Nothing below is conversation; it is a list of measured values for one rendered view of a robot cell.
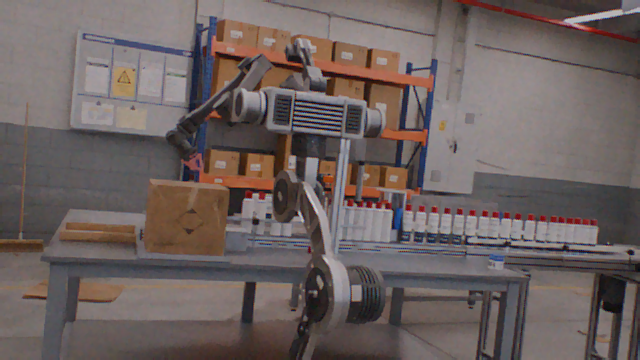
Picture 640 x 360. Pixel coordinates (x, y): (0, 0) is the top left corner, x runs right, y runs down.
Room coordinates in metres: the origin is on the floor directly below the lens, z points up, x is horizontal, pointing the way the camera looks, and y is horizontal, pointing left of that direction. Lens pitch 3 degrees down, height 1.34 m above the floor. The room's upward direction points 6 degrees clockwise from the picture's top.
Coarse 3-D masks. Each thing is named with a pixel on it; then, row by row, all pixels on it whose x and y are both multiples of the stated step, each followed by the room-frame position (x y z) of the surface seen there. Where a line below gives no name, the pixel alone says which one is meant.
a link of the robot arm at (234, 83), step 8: (248, 56) 2.77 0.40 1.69; (240, 64) 2.75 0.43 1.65; (240, 72) 2.76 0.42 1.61; (232, 80) 2.77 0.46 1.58; (240, 80) 2.76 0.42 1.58; (224, 88) 2.76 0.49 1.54; (232, 88) 2.76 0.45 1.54; (216, 96) 2.76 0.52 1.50; (208, 104) 2.77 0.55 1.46; (192, 112) 2.78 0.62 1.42; (200, 112) 2.77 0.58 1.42; (208, 112) 2.77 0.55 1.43; (184, 120) 2.76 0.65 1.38; (192, 120) 2.79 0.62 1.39; (200, 120) 2.78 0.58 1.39; (184, 128) 2.78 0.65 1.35; (192, 128) 2.78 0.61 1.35
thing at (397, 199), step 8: (384, 192) 3.37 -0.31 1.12; (392, 192) 3.39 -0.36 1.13; (392, 200) 3.39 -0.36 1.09; (400, 200) 3.29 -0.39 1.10; (392, 208) 3.39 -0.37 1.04; (392, 216) 3.34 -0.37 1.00; (392, 224) 3.34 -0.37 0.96; (392, 232) 3.26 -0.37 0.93; (400, 232) 3.28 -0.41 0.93; (392, 240) 3.26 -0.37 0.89
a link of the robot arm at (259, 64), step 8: (256, 56) 2.73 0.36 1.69; (264, 56) 2.71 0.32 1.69; (248, 64) 2.74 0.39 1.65; (256, 64) 2.67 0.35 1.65; (264, 64) 2.69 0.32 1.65; (272, 64) 2.73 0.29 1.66; (256, 72) 2.63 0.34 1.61; (264, 72) 2.68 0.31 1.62; (248, 80) 2.58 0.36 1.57; (256, 80) 2.61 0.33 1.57; (248, 88) 2.55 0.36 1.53; (224, 96) 2.46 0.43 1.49; (216, 104) 2.44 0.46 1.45; (224, 104) 2.41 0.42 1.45
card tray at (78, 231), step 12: (72, 228) 2.87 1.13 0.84; (84, 228) 2.89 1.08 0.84; (96, 228) 2.90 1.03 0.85; (108, 228) 2.92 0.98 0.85; (120, 228) 2.94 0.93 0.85; (132, 228) 2.95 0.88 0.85; (84, 240) 2.65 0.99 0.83; (96, 240) 2.66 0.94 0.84; (108, 240) 2.68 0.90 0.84; (120, 240) 2.69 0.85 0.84; (132, 240) 2.71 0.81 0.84
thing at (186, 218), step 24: (168, 192) 2.46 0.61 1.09; (192, 192) 2.49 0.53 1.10; (216, 192) 2.52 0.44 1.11; (168, 216) 2.46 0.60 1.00; (192, 216) 2.49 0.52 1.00; (216, 216) 2.53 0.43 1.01; (144, 240) 2.59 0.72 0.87; (168, 240) 2.47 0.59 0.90; (192, 240) 2.50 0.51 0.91; (216, 240) 2.53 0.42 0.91
